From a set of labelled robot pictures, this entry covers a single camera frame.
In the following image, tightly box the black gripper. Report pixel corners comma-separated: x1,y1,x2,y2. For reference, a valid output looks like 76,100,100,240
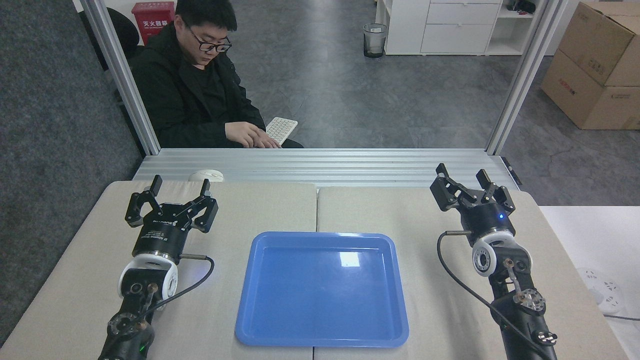
430,163,517,244
125,175,220,261

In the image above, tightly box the blue plastic tray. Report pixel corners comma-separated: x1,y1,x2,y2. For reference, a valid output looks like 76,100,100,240
235,231,410,348

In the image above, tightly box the person's hand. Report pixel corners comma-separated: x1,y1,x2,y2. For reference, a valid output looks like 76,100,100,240
225,121,282,149

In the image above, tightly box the white computer mouse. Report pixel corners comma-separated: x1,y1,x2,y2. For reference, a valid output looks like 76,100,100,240
188,169,225,183

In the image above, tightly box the beige table pad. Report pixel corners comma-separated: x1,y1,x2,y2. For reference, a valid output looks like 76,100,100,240
313,186,630,360
0,180,319,360

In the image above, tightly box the person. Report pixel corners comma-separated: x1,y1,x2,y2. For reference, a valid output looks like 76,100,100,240
127,0,305,149

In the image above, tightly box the white keyboard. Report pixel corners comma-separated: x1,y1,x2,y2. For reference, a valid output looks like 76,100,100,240
265,117,299,146

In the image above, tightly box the large cardboard box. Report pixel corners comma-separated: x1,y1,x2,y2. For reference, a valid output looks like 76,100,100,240
540,49,640,131

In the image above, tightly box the white power strip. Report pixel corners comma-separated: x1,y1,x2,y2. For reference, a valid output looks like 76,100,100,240
576,267,626,316

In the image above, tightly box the white drawer cabinet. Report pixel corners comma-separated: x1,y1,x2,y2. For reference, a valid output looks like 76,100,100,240
375,0,539,56

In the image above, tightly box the grey waste bin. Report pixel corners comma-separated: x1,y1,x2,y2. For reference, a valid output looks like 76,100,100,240
363,23,389,59

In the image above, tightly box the black office chair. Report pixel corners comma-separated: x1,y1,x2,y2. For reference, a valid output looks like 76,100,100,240
78,7,146,71

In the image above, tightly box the red fire extinguisher box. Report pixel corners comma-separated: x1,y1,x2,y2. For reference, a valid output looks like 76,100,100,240
131,1,176,47

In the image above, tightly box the small cardboard box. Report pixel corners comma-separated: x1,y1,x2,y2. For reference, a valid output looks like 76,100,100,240
558,1,640,88

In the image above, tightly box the black corner bracket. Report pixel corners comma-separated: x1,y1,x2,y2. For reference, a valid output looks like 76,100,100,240
501,156,523,186

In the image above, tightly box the silver aluminium post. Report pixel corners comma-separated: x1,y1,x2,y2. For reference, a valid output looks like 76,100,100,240
485,0,570,156
80,0,161,156

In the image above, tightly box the silver aluminium rail frame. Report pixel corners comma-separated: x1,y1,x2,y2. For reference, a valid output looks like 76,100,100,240
132,148,521,191

